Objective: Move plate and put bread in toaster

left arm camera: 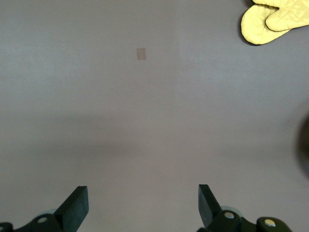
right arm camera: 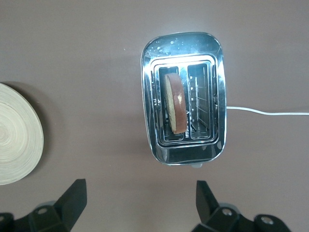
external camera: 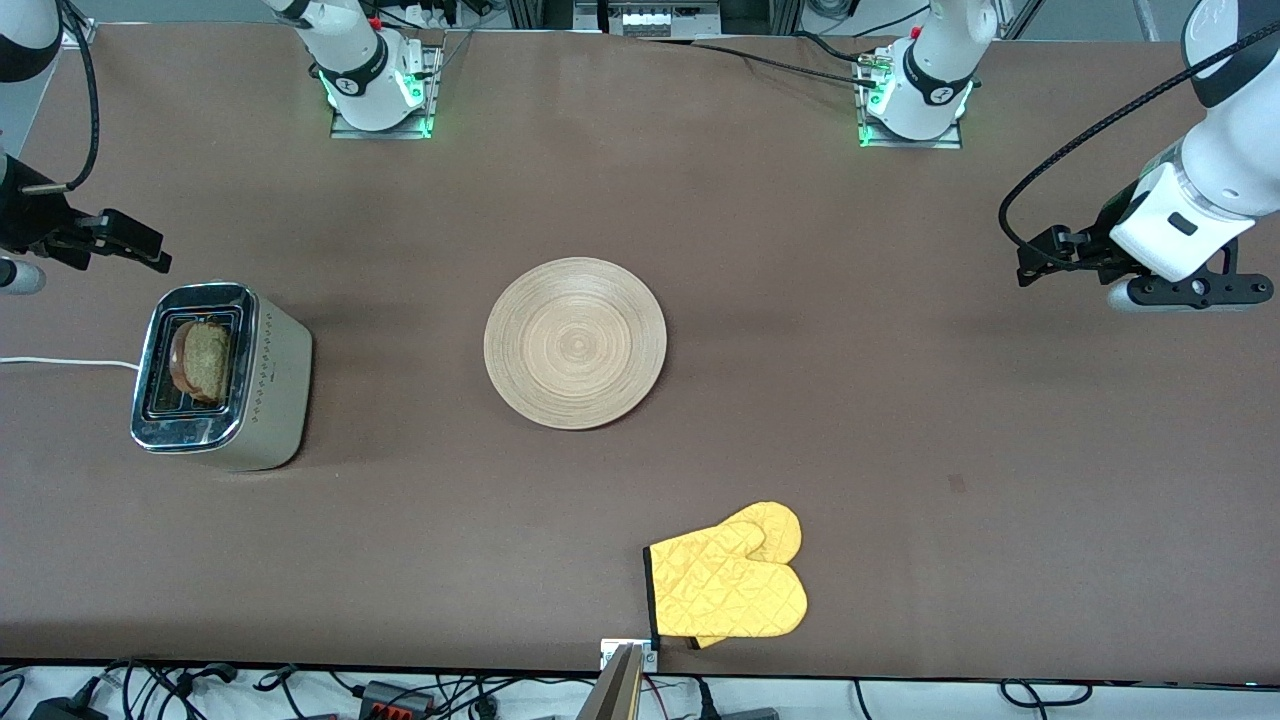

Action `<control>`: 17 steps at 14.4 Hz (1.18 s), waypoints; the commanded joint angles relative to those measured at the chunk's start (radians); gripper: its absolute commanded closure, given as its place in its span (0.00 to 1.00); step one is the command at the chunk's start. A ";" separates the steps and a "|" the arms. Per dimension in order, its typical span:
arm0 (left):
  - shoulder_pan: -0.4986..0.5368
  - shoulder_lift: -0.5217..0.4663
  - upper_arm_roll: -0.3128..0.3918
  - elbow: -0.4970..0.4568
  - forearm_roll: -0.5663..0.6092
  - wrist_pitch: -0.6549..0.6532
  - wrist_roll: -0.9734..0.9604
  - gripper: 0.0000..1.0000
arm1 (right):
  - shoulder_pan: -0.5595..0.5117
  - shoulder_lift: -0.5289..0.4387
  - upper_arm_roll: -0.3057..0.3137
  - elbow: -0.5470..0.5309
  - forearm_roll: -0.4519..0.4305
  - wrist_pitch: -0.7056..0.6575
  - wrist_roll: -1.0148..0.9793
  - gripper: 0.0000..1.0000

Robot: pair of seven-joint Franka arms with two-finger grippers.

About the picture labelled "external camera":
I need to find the round wooden plate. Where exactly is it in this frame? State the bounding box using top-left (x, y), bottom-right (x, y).
top-left (484, 257), bottom-right (668, 431)

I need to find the camera support post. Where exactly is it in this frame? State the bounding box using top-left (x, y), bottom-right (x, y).
top-left (575, 645), bottom-right (646, 720)

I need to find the black looped floor cable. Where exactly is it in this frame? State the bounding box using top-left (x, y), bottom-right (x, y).
top-left (1000, 680), bottom-right (1093, 709)

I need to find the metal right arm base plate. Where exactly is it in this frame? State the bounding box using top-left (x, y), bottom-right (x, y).
top-left (330, 45), bottom-right (441, 140)

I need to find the white toaster power cord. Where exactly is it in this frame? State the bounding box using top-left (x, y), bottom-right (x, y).
top-left (0, 355), bottom-right (141, 371)

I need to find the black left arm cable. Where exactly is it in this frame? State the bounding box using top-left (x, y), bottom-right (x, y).
top-left (998, 45), bottom-right (1280, 251)

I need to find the silver two-slot toaster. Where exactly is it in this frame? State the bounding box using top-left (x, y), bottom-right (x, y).
top-left (130, 282), bottom-right (314, 472)

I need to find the black floor plug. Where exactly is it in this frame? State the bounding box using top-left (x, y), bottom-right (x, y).
top-left (690, 680), bottom-right (781, 720)

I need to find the black cable on table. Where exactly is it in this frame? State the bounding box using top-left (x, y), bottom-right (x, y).
top-left (640, 38), bottom-right (886, 86)

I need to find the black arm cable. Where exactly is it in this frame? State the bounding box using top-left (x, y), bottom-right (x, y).
top-left (998, 45), bottom-right (1280, 251)
top-left (55, 0), bottom-right (101, 193)

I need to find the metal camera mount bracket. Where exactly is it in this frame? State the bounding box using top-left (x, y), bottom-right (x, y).
top-left (600, 639), bottom-right (661, 673)

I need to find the aluminium frame rack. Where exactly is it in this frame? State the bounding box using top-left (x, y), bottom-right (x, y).
top-left (508, 0), bottom-right (801, 37)

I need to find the red black connector block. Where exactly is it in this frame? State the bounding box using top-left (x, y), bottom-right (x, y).
top-left (358, 680), bottom-right (438, 719)

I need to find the yellow quilted oven mitt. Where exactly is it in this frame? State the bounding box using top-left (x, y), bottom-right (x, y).
top-left (643, 520), bottom-right (809, 641)
top-left (690, 501), bottom-right (803, 651)

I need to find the brown bread slice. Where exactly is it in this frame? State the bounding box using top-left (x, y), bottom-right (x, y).
top-left (168, 318), bottom-right (234, 405)

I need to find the white power strip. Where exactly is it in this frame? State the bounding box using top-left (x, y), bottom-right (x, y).
top-left (400, 3), bottom-right (471, 29)

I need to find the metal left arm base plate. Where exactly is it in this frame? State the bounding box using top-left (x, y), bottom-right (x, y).
top-left (857, 50), bottom-right (964, 150)

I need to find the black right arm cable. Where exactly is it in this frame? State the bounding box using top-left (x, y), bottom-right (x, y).
top-left (55, 0), bottom-right (101, 193)

